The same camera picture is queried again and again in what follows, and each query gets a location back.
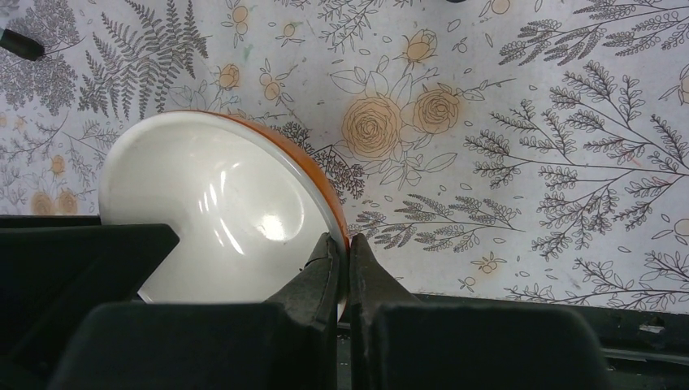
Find floral patterned table mat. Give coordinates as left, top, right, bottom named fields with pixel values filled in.
left=1, top=1, right=688, bottom=314

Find light blue perforated music stand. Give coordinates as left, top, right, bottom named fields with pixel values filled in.
left=0, top=28, right=45, bottom=61

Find orange white bowl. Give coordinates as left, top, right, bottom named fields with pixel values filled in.
left=98, top=110, right=349, bottom=304

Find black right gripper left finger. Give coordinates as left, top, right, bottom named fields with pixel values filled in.
left=49, top=234, right=340, bottom=389

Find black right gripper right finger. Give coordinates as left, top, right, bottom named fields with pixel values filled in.
left=349, top=234, right=612, bottom=389

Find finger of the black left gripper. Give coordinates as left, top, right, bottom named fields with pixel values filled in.
left=1, top=215, right=180, bottom=389

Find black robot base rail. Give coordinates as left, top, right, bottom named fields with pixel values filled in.
left=573, top=306, right=688, bottom=389

